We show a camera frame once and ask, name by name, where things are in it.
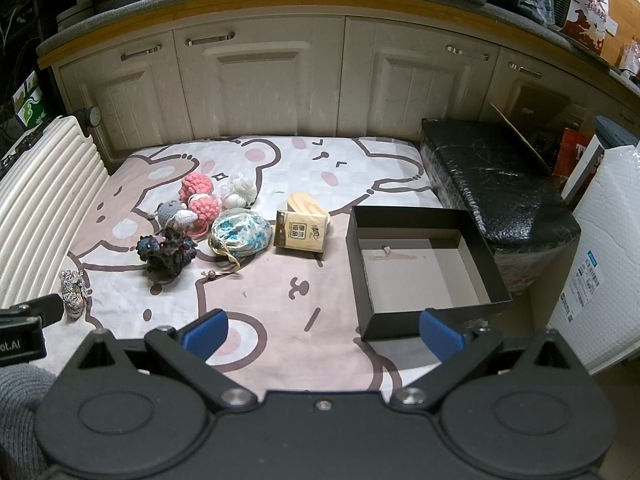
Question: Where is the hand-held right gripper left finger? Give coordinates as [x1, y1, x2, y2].
[62, 308, 254, 411]

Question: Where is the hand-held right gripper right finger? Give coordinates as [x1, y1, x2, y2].
[389, 309, 584, 411]

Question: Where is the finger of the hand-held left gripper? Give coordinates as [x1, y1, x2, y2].
[17, 293, 66, 329]

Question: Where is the black cardboard box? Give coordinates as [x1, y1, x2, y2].
[346, 205, 514, 341]

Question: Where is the dark crochet dragon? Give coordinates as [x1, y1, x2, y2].
[136, 227, 199, 279]

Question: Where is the floral drawstring pouch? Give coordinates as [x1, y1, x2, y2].
[200, 210, 273, 281]

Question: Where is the grey crochet mouse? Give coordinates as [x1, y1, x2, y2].
[156, 200, 198, 231]

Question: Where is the pink white crochet toy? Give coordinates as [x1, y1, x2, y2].
[179, 172, 221, 239]

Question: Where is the tan tissue pack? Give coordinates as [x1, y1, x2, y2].
[272, 208, 332, 261]

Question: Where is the white crochet flower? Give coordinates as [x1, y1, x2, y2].
[220, 172, 258, 209]

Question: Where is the oval wooden block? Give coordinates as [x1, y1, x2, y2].
[286, 192, 328, 218]

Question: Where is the person's left forearm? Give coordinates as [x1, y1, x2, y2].
[0, 363, 57, 480]

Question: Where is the white radiator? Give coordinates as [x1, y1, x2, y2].
[0, 115, 111, 311]

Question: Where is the black wrapped cushion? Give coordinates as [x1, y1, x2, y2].
[420, 117, 582, 296]

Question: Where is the white foam package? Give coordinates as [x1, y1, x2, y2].
[547, 145, 640, 376]

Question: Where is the round radiator knob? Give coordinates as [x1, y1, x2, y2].
[75, 107, 104, 129]

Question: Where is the green box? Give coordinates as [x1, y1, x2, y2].
[12, 70, 51, 131]

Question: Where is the brown cardboard flap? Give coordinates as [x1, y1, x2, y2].
[489, 101, 551, 176]

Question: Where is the white board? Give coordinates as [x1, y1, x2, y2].
[560, 132, 621, 201]

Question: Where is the cream cabinet door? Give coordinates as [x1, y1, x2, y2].
[481, 47, 601, 128]
[172, 15, 347, 139]
[54, 30, 194, 162]
[339, 16, 501, 142]

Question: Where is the red box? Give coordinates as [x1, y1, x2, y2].
[552, 127, 596, 177]

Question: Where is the brown cardboard box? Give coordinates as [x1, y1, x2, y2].
[515, 82, 572, 131]

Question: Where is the grey folded cloth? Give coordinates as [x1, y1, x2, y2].
[594, 115, 640, 149]

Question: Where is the white pot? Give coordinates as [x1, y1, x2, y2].
[55, 0, 108, 32]

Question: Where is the printed paper bag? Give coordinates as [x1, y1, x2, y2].
[559, 0, 640, 61]

